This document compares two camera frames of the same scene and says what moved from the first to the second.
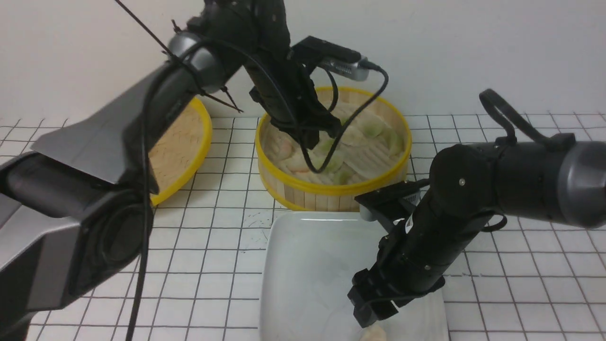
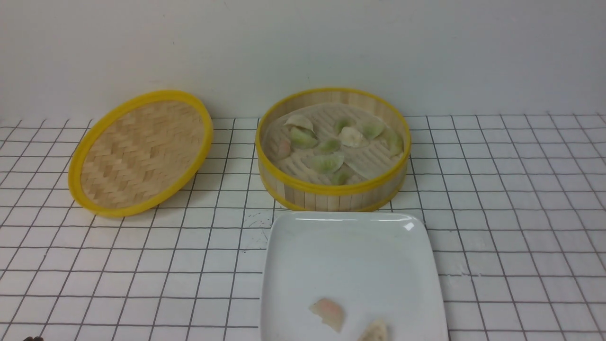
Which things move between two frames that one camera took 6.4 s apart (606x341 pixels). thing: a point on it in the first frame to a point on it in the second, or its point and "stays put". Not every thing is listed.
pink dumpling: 286,149 stays put
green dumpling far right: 395,142 stays put
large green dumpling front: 334,164 stays put
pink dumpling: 298,164 to 331,313
